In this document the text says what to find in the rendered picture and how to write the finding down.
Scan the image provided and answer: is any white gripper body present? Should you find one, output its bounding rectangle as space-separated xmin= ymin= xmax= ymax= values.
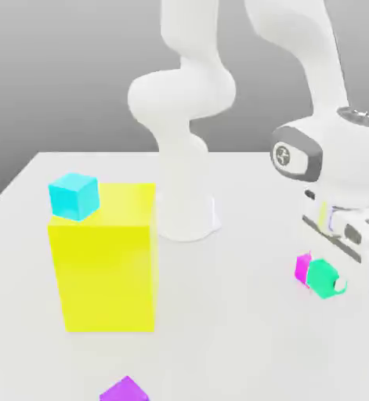
xmin=301 ymin=214 xmax=369 ymax=276

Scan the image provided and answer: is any small green cube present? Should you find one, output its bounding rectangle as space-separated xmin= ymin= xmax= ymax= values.
xmin=306 ymin=258 xmax=349 ymax=300

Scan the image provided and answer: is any small magenta cube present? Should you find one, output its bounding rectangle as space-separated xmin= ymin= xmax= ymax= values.
xmin=294 ymin=250 xmax=313 ymax=289

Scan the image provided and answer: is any small purple cube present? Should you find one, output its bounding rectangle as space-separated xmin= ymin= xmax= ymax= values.
xmin=98 ymin=374 xmax=150 ymax=401

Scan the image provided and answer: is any small cyan cube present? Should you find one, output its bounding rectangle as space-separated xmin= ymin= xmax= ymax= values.
xmin=47 ymin=172 xmax=101 ymax=222

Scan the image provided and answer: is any large yellow box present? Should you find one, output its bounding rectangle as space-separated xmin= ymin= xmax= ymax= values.
xmin=46 ymin=182 xmax=157 ymax=334

